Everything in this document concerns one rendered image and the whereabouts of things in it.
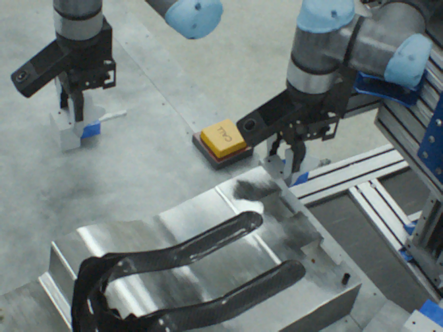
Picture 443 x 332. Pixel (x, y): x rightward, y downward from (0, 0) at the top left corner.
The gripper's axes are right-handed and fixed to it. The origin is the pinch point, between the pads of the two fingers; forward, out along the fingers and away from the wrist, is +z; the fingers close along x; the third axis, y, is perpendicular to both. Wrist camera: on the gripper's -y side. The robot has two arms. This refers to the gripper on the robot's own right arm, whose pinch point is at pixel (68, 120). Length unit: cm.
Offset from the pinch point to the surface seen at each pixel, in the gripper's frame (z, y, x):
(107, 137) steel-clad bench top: 4.6, 6.4, -2.2
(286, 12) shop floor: 85, 119, 100
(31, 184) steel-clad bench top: 4.6, -9.4, -7.3
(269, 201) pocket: -2.3, 22.1, -30.8
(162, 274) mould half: -6.0, -0.7, -38.7
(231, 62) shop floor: 85, 87, 83
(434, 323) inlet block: -4, 32, -61
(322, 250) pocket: -2.3, 24.8, -42.4
